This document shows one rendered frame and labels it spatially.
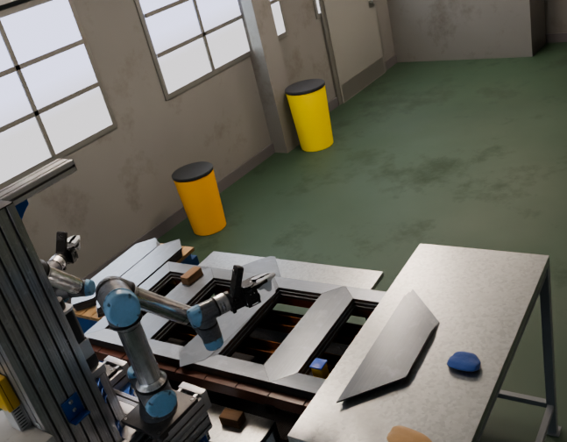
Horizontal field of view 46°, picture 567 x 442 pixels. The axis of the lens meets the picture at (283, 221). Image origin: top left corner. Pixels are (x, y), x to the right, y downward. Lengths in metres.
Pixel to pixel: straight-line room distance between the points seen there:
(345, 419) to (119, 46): 4.46
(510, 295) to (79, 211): 3.99
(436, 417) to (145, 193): 4.48
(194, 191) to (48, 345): 3.72
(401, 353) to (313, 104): 4.98
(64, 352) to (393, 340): 1.24
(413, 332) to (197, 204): 3.71
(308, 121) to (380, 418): 5.29
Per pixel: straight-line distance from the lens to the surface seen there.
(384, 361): 2.61
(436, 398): 2.47
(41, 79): 5.69
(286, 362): 3.05
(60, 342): 2.54
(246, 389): 3.04
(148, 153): 6.38
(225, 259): 4.21
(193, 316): 2.43
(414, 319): 2.79
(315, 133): 7.43
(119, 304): 2.27
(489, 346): 2.66
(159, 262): 4.21
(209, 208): 6.14
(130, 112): 6.24
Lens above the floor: 2.75
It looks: 27 degrees down
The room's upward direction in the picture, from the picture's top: 14 degrees counter-clockwise
